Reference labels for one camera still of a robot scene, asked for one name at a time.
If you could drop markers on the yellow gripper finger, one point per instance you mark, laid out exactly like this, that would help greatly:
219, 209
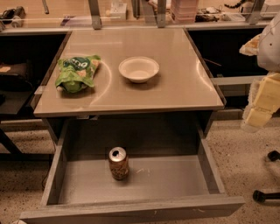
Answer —
251, 47
263, 102

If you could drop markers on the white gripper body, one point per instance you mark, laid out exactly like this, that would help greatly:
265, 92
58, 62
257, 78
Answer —
269, 46

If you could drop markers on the orange soda can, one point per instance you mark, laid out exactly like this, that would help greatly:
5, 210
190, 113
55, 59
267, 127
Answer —
118, 163

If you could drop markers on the grey counter cabinet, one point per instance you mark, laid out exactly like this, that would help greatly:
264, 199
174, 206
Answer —
181, 84

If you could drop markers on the open grey drawer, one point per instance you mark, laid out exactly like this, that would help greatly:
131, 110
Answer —
172, 175

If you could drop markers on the black chair caster upper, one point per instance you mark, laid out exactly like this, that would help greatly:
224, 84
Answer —
274, 155

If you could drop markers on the black chair caster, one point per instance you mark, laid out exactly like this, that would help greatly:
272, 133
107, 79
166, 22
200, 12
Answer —
274, 155
261, 197

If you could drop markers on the pink stacked containers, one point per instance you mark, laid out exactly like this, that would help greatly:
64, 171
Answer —
184, 11

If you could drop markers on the black chair caster lower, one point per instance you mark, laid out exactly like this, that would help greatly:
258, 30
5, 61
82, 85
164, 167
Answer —
261, 197

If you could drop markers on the white paper bowl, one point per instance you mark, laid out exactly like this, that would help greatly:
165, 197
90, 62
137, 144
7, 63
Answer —
138, 69

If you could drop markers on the white box on shelf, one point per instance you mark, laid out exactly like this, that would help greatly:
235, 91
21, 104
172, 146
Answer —
118, 10

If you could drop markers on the green chip bag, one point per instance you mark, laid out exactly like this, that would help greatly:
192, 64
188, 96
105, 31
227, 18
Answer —
77, 73

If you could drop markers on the black device on shelf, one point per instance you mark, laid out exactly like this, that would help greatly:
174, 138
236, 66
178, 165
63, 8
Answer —
11, 15

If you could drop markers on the grey metal post right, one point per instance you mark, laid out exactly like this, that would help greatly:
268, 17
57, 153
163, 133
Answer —
254, 15

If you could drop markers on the grey metal post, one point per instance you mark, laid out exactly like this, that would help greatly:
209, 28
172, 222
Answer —
95, 14
161, 10
254, 15

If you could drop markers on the grey metal post middle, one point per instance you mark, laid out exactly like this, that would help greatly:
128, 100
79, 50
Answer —
161, 10

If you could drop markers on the grey metal post left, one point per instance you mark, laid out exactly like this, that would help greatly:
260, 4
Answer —
95, 14

